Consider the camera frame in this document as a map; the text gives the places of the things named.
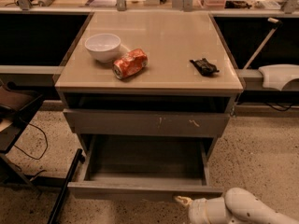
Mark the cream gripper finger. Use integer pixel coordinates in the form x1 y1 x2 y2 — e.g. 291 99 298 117
174 196 192 207

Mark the grey drawer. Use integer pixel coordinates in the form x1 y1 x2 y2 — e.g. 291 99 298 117
64 109 229 137
68 135 222 202

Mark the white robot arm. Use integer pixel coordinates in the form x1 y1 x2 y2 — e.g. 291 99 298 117
175 188 299 224

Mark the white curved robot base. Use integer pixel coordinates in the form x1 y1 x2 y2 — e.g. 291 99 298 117
259 64 299 91

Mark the grey drawer cabinet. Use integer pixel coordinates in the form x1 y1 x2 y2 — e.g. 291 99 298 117
55 10 243 153

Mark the black metal bar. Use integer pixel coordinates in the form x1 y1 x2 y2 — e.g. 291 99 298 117
47 148 85 224

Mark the black crumpled bag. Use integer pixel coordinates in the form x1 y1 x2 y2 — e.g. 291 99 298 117
190 58 219 77

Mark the crushed orange soda can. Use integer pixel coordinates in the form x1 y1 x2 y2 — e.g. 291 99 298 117
112 49 148 79

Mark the white bowl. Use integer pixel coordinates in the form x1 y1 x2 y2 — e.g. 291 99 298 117
85 34 121 63

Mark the dark chair at left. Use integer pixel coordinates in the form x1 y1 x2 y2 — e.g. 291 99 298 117
0 82 44 190

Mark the black item on shelf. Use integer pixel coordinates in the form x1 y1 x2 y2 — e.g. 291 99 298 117
225 0 251 8

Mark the black cable on floor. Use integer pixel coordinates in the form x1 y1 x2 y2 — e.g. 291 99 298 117
12 121 50 161

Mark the white stick with handle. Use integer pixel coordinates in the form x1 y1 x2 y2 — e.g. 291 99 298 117
243 18 282 69

